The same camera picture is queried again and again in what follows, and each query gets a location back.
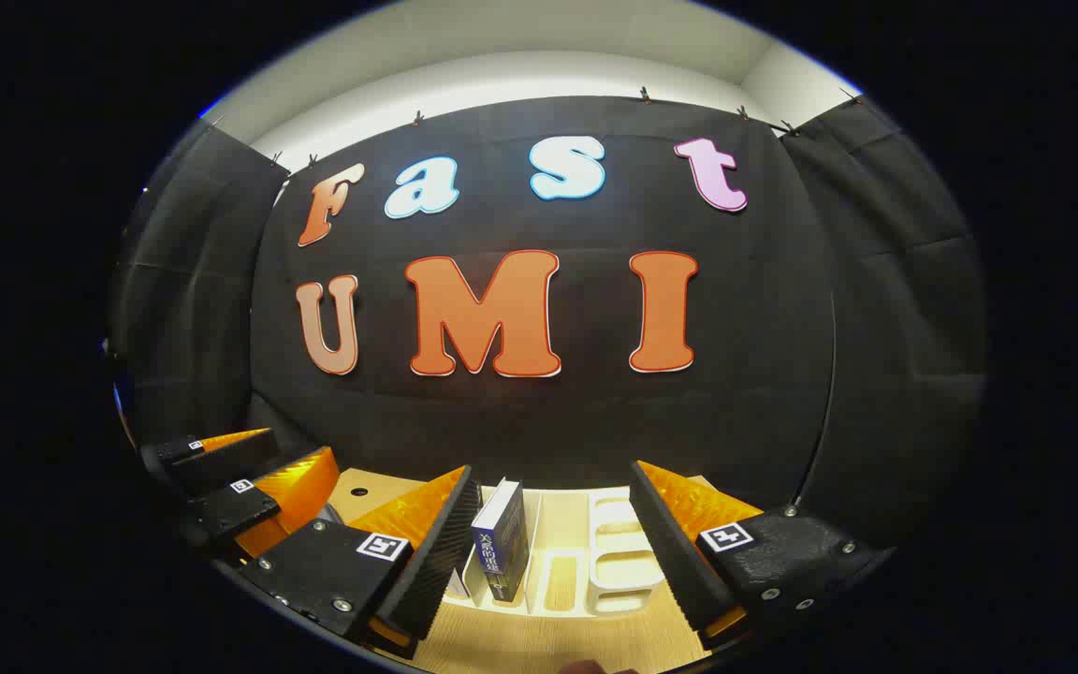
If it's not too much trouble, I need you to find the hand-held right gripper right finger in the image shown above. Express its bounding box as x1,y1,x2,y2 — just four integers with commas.
631,459,896,656

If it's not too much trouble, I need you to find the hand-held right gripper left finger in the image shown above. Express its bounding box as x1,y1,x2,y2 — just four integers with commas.
238,465,484,661

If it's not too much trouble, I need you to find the white bookshelf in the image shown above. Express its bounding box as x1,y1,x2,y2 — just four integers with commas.
450,485,666,619

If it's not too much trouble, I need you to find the black backdrop cloth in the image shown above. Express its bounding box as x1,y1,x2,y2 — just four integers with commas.
107,94,987,553

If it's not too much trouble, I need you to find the blue book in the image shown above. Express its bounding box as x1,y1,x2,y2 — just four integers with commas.
471,477,531,603

